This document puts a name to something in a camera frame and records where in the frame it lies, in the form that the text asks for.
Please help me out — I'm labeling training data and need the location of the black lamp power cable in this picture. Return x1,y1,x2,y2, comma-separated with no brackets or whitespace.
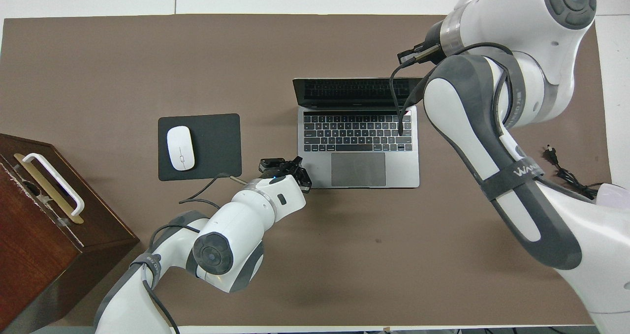
541,146,603,199

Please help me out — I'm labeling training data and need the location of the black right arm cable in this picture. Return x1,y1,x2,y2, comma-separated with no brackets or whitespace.
389,41,515,138

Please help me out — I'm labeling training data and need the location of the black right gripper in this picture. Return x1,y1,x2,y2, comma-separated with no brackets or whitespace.
398,27,446,66

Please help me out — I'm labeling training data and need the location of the black mouse pad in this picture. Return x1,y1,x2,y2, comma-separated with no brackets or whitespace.
157,113,242,182

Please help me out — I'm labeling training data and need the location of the brass handle plate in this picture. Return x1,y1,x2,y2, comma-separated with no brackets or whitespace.
13,153,85,225

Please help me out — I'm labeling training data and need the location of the grey aluminium laptop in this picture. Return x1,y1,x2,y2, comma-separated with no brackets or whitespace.
292,77,425,189

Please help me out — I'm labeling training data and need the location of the dark brown wooden box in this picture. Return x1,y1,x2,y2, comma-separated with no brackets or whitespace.
0,133,140,332

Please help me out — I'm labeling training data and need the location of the white box handle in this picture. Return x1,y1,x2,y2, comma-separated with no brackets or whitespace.
22,152,85,217

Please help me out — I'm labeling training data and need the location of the white computer mouse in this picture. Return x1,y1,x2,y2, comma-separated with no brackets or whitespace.
166,126,195,171

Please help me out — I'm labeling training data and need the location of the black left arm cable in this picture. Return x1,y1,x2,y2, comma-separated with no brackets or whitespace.
143,173,247,334

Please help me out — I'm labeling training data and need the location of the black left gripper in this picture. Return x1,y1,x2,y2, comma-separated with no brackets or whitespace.
259,156,314,194

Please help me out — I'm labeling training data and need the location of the brown table mat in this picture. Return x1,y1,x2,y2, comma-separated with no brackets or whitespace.
0,14,613,327

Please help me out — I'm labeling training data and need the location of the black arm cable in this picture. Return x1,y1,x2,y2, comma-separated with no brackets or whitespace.
143,173,247,334
389,41,515,138

